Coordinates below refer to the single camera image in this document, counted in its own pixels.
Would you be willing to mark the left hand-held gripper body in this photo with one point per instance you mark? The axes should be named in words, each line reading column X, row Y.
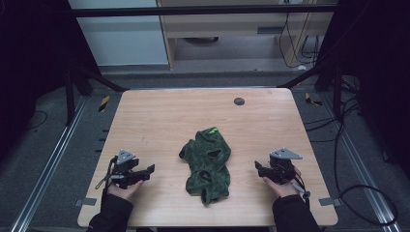
column 126, row 163

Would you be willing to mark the person's left hand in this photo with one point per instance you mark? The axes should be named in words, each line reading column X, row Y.
column 124, row 192

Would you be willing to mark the light wooden desk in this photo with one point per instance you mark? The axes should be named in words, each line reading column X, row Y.
column 225, row 27

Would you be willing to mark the round grey table grommet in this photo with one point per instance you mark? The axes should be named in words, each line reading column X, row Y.
column 239, row 101

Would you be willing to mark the grey tape piece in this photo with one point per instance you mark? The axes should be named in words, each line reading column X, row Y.
column 329, row 202
column 85, row 202

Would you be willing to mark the dark curtain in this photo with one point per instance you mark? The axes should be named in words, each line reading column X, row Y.
column 29, row 64
column 380, row 64

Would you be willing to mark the green patterned garment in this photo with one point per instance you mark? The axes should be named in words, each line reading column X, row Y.
column 208, row 161

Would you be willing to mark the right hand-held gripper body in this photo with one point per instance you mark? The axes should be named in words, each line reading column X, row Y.
column 283, row 166

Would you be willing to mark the person's right hand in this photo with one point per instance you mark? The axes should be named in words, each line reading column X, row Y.
column 283, row 190

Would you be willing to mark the black metal stand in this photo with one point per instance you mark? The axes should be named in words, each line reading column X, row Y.
column 70, row 96
column 336, row 93

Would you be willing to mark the aluminium floor rail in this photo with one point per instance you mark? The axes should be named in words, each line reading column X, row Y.
column 48, row 164
column 361, row 161

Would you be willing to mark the white cabinet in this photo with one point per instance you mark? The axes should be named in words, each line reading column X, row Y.
column 122, row 38

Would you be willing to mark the black horizontal bar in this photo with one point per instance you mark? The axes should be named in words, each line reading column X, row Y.
column 193, row 11

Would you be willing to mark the yellow black striped tape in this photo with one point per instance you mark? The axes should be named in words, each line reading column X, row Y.
column 312, row 100
column 103, row 103

